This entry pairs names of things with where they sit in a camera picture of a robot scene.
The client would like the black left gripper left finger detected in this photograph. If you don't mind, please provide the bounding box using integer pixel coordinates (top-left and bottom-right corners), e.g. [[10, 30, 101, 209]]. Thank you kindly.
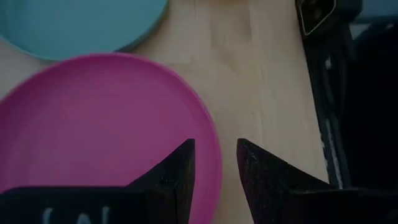
[[0, 138, 196, 224]]

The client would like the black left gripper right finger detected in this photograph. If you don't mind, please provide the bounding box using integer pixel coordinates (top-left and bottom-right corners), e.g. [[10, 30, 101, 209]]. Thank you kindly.
[[236, 138, 398, 224]]

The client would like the pink plate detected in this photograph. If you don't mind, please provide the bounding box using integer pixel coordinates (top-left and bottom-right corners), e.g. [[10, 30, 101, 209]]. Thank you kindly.
[[0, 52, 224, 224]]

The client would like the pale grey-green plate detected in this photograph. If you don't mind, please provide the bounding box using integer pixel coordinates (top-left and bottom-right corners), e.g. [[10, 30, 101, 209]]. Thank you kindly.
[[0, 0, 170, 62]]

